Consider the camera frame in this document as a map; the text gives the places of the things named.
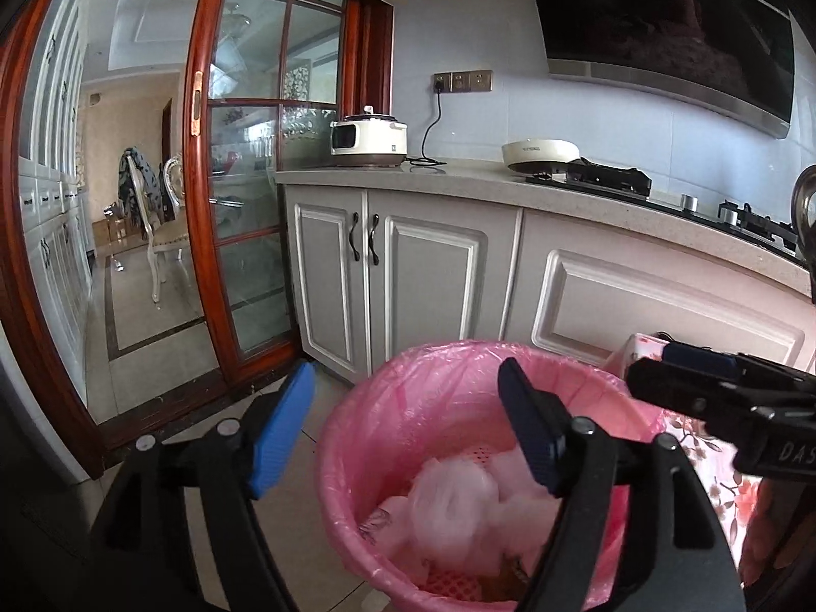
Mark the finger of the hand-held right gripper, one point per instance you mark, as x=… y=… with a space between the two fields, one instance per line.
x=701 y=357
x=676 y=389

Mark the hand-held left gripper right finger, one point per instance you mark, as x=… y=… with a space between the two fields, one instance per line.
x=529 y=433

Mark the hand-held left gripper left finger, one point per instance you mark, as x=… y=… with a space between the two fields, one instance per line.
x=280 y=440

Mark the white foam wrap piece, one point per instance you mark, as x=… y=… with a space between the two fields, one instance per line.
x=456 y=503

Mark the waste bin with pink bag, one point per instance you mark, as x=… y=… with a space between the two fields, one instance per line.
x=382 y=408

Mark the pink floral tablecloth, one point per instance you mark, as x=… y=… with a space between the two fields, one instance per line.
x=701 y=452

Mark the white lower cabinets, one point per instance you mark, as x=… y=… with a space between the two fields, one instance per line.
x=433 y=280

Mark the steel and glass pot lid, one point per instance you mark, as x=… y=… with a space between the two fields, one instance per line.
x=804 y=204

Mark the black gas stove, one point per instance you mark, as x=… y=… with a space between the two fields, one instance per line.
x=612 y=178

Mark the white dining chair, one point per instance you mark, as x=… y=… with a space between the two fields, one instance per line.
x=162 y=255

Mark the wooden sliding glass door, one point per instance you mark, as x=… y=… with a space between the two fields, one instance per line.
x=201 y=204

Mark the cream electric pan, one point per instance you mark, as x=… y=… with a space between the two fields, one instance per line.
x=539 y=153

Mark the speckled beige countertop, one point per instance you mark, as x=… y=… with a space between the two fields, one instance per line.
x=446 y=178

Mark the patterned clothing on chair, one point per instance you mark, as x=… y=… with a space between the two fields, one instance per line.
x=137 y=185

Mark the white panelled wardrobe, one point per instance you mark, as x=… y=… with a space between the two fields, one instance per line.
x=51 y=236

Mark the white rice cooker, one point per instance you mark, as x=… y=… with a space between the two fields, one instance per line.
x=370 y=137

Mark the black range hood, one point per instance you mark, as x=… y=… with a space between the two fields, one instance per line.
x=669 y=13

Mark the long wall socket strip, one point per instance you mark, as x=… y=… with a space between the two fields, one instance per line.
x=462 y=81

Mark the red wooden door frame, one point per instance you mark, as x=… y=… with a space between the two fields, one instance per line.
x=366 y=76

